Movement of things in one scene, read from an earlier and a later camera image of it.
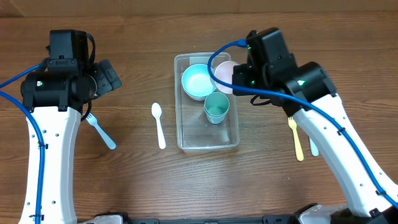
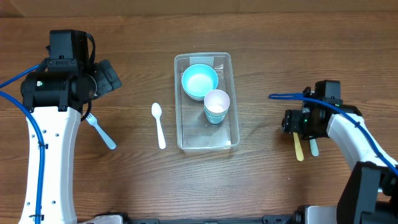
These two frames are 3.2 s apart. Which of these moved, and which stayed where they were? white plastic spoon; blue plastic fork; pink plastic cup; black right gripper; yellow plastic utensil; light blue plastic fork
Moved: pink plastic cup; black right gripper
Stayed: blue plastic fork; white plastic spoon; light blue plastic fork; yellow plastic utensil
